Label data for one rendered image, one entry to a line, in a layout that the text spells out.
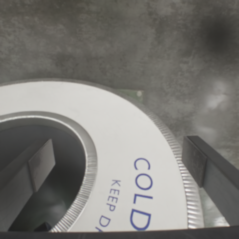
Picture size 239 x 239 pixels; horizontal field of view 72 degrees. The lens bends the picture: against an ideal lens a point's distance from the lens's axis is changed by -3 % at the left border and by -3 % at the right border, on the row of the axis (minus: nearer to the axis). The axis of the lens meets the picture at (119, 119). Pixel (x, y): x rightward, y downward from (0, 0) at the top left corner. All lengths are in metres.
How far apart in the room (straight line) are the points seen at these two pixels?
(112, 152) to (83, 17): 0.77
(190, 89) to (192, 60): 0.22
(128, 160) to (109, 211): 0.17
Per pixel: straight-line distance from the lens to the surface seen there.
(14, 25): 1.25
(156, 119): 0.74
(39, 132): 0.85
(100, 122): 0.70
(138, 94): 1.21
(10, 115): 0.84
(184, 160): 0.17
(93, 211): 0.50
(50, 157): 0.17
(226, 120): 1.63
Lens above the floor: 1.05
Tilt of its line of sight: 49 degrees down
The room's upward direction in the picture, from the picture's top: 178 degrees counter-clockwise
